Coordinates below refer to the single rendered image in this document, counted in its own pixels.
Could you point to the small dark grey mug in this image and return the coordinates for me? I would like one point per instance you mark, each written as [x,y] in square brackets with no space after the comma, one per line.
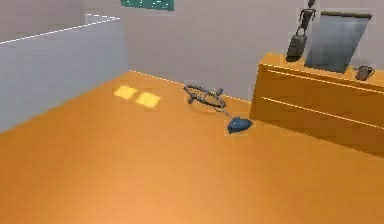
[363,72]

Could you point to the dark grey figure statue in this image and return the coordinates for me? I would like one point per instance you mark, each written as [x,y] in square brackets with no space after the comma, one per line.
[298,43]

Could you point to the grey television set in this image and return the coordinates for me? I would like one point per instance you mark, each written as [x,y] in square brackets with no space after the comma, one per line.
[335,43]

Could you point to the green framed wall picture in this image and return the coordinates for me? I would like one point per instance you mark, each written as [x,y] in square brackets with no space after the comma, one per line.
[150,4]

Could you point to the orange wooden chest of drawers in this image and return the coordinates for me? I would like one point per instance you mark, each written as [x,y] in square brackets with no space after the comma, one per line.
[316,106]

